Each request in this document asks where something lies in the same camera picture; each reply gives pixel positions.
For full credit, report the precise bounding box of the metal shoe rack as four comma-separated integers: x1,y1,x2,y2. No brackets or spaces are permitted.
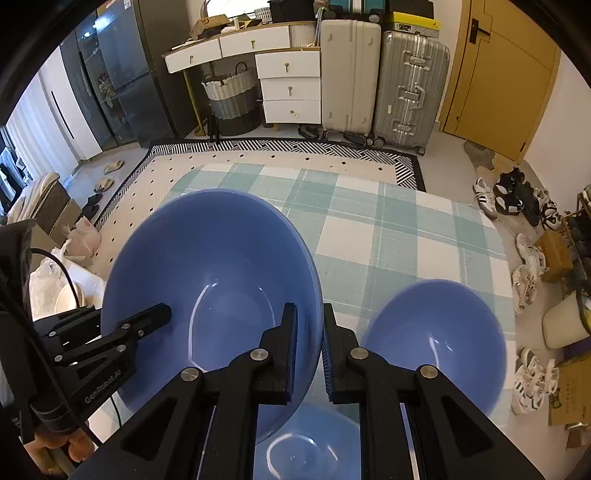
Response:
563,185,591,296

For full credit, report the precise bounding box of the white cabinet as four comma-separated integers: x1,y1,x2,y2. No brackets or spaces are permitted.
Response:
39,48,103,160

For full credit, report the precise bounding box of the pink plastic bag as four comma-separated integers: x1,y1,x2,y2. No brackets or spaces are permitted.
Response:
65,218,101,257

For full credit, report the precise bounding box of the beige striped cushion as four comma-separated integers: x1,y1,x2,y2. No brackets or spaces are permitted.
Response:
9,173,61,217

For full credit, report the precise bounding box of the blue ribbed bowl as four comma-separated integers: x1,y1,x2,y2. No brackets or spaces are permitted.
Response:
361,279,509,416
252,401,363,480
100,187,324,446

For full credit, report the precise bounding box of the person's left hand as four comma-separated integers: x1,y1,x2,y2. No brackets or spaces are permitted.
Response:
23,427,93,462

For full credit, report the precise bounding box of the black door handle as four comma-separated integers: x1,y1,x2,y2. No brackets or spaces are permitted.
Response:
468,18,492,44

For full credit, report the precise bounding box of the teal checked tablecloth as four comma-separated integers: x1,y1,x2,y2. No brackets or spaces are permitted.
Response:
88,162,519,444

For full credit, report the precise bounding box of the small cardboard box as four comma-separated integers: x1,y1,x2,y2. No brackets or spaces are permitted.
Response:
191,15,232,40

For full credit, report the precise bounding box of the dark grey fridge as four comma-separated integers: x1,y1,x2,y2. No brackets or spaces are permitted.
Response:
95,0,199,144

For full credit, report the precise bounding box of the white bin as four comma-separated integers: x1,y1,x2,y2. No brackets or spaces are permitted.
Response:
542,291,583,349

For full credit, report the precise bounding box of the teal suitcase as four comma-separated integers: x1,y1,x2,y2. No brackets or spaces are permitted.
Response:
329,0,386,20

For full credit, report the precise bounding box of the white vanity desk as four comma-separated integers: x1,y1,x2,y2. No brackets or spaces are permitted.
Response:
163,21,322,137

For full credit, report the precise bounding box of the black bag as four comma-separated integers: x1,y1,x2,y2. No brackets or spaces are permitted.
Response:
269,0,316,24

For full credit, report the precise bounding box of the rounded wall mirror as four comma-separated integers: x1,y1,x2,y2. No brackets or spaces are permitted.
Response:
199,0,259,21

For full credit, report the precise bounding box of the black white sneaker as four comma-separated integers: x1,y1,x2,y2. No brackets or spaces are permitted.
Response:
522,182,561,227

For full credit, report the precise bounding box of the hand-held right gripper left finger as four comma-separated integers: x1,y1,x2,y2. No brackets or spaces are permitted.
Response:
78,303,298,480

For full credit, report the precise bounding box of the brown cardboard box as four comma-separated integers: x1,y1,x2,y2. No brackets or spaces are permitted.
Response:
37,182,81,245

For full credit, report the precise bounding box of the white curtain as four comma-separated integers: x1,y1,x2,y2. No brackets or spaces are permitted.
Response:
4,76,77,185

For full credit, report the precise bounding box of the cream shallow dish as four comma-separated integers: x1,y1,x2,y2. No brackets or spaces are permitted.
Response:
55,279,86,320

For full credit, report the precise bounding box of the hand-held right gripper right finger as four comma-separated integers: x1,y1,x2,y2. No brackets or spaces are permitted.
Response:
322,303,548,480

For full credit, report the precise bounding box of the silver suitcase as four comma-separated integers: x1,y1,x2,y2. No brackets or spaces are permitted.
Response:
373,30,451,155

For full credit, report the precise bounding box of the yellow black box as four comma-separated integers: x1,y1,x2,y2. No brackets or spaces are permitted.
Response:
383,10,437,33

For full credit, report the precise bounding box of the black cable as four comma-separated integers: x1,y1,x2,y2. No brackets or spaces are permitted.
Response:
28,248,105,446

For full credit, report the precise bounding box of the white plastic bag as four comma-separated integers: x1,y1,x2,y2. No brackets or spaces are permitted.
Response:
30,247,100,319

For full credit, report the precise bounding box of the tan cardboard box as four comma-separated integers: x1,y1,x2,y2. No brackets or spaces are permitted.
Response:
533,228,575,282

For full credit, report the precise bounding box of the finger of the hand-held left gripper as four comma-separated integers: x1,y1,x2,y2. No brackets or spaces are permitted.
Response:
34,307,103,347
53,302,173,366

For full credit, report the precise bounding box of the black white patterned rug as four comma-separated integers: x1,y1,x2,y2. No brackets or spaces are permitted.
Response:
92,138,428,278

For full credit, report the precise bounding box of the white green sneaker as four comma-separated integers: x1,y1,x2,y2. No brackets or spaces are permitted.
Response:
512,347,559,415

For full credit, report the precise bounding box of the woven laundry basket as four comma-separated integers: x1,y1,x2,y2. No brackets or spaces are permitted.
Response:
202,62,262,136

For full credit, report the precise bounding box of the white mesh sneaker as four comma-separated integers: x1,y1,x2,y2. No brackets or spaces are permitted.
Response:
515,233,548,278
512,265,539,315

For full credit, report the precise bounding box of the yellow wooden door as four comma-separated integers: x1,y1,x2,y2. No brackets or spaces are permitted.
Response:
438,0,561,162

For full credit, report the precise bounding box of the white striped sneaker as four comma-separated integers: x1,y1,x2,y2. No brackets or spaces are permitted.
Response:
472,178,499,220

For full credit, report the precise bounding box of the white suitcase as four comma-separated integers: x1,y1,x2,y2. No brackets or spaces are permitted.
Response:
320,18,382,136

